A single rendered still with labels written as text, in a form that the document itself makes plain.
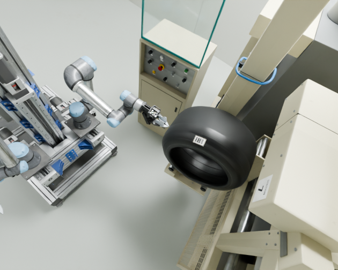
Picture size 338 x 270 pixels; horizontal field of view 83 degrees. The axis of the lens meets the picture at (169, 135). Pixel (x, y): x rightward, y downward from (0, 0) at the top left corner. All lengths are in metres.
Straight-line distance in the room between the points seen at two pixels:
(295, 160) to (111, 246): 1.94
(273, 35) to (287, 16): 0.08
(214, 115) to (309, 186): 0.58
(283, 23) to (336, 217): 0.69
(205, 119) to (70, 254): 1.87
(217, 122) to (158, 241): 1.58
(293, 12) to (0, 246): 2.75
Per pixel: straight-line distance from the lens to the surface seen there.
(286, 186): 0.68
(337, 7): 1.55
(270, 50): 1.01
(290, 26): 0.96
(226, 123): 1.09
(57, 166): 1.93
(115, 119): 1.28
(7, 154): 1.51
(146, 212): 2.31
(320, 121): 0.91
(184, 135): 1.05
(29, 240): 2.50
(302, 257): 0.72
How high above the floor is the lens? 2.29
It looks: 60 degrees down
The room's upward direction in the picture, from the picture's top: 18 degrees clockwise
